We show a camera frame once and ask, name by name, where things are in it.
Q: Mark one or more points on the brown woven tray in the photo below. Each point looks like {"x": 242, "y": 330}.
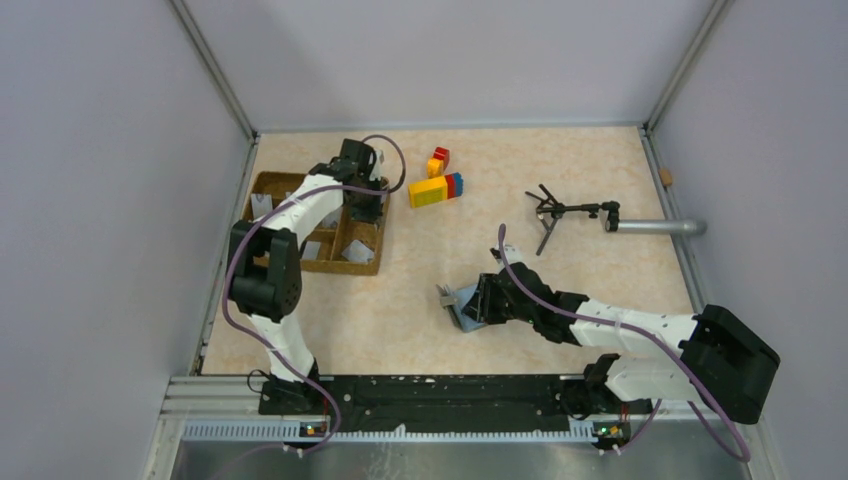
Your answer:
{"x": 335, "y": 232}

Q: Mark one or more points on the grey card holder wallet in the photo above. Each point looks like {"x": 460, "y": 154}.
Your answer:
{"x": 463, "y": 306}

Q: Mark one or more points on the silver metal tube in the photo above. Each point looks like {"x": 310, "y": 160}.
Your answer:
{"x": 680, "y": 227}

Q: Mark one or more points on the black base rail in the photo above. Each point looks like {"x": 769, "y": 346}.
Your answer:
{"x": 448, "y": 403}

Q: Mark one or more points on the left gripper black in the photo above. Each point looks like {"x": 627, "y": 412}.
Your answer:
{"x": 370, "y": 213}

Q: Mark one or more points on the small wooden cork piece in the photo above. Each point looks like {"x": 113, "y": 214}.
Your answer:
{"x": 666, "y": 177}

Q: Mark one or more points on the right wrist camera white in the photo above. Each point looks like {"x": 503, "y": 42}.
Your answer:
{"x": 507, "y": 254}

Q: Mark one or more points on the black tripod camera mount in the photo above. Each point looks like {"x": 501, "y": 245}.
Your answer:
{"x": 549, "y": 211}

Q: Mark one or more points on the card with stripe front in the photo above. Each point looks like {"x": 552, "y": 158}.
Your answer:
{"x": 311, "y": 250}

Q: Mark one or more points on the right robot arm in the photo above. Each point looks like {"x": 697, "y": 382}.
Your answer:
{"x": 711, "y": 356}

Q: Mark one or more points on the yellow toy block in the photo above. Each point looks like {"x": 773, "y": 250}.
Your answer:
{"x": 427, "y": 192}

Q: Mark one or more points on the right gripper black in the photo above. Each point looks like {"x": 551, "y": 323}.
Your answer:
{"x": 481, "y": 305}

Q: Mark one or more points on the red blue toy block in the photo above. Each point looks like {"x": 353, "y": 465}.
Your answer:
{"x": 454, "y": 185}

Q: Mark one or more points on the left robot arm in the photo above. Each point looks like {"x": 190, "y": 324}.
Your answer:
{"x": 264, "y": 277}

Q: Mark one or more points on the small red yellow block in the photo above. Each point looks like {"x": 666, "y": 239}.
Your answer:
{"x": 438, "y": 162}

